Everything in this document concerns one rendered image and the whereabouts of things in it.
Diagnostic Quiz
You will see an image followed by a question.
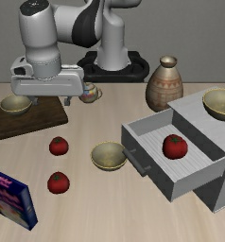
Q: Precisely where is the blue carton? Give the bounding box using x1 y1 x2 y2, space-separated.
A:
0 168 39 232

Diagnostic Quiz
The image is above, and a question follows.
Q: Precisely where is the red tomato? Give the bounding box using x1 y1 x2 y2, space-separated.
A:
46 171 71 195
48 136 70 157
162 133 189 161

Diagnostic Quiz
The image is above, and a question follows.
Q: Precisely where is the grey cabinet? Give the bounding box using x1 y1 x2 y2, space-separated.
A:
166 86 225 215

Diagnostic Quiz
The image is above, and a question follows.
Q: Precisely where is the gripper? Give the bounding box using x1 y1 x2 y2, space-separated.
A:
9 56 85 107

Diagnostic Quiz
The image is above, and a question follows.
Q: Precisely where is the small patterned teapot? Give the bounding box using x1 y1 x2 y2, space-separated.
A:
78 81 104 104

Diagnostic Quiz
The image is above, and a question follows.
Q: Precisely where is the brown patterned vase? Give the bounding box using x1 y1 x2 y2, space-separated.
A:
145 55 184 113

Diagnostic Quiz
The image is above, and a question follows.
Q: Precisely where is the beige porcelain bowl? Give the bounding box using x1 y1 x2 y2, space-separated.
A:
90 141 129 172
0 95 33 116
201 88 225 122

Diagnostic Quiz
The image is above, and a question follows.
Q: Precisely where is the brown cutting board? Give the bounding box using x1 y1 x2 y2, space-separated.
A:
0 95 69 143

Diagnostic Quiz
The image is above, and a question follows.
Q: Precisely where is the grey open drawer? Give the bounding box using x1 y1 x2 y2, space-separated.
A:
120 108 225 203

